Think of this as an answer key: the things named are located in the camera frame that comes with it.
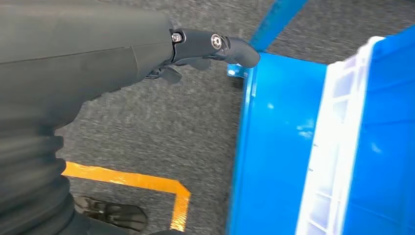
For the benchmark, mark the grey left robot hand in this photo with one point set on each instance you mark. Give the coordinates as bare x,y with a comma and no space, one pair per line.
71,55

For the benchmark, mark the dark robot left foot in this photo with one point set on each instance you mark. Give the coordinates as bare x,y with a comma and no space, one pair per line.
113,214

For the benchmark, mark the white plastic crate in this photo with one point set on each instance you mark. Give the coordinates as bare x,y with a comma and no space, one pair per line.
330,146

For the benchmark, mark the yellow floor tape square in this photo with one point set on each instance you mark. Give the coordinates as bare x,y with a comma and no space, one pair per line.
136,180

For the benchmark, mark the blue plastic crate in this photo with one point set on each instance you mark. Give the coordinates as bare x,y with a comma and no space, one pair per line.
389,129

